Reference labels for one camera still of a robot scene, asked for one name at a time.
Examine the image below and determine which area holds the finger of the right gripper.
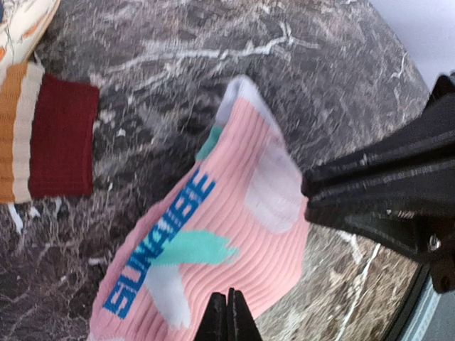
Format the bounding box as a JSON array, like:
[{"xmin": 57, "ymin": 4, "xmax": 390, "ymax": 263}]
[
  {"xmin": 304, "ymin": 170, "xmax": 454, "ymax": 293},
  {"xmin": 301, "ymin": 76, "xmax": 454, "ymax": 197}
]

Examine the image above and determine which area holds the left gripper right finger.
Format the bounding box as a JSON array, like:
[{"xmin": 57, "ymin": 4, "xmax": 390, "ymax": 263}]
[{"xmin": 227, "ymin": 288, "xmax": 262, "ymax": 341}]

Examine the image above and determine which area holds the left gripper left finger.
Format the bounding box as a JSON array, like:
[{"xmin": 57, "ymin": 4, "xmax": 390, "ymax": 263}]
[{"xmin": 194, "ymin": 293, "xmax": 228, "ymax": 341}]

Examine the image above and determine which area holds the pink patterned sock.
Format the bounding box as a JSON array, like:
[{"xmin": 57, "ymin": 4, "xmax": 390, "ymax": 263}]
[{"xmin": 89, "ymin": 75, "xmax": 309, "ymax": 340}]

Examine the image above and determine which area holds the beige striped sock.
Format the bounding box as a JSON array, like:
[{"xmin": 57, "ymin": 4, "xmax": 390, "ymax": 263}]
[{"xmin": 1, "ymin": 63, "xmax": 100, "ymax": 204}]

